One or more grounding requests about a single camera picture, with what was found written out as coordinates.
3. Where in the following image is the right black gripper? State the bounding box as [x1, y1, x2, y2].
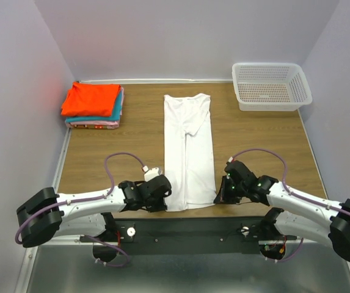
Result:
[213, 175, 246, 204]

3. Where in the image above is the white t shirt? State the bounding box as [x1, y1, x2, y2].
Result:
[164, 93, 216, 212]

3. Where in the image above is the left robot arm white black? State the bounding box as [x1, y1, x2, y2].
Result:
[15, 174, 172, 248]

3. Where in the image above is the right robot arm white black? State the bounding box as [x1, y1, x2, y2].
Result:
[214, 158, 350, 262]

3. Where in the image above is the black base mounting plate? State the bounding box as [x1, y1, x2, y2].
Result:
[79, 215, 299, 260]

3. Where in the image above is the pink folded t shirt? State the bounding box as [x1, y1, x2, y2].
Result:
[65, 88, 126, 130]

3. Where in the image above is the teal folded t shirt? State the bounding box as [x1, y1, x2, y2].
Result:
[65, 87, 124, 123]

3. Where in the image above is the orange folded t shirt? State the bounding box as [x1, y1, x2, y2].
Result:
[60, 82, 121, 117]

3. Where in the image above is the white back edge strip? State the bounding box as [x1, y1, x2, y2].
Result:
[79, 78, 233, 85]

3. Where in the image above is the white plastic basket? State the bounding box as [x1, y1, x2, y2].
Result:
[232, 62, 313, 112]

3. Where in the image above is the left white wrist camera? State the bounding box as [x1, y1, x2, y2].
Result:
[142, 165, 163, 181]

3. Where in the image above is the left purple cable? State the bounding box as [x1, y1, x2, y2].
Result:
[15, 151, 131, 269]

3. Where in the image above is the aluminium frame rail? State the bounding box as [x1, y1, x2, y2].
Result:
[15, 131, 350, 293]

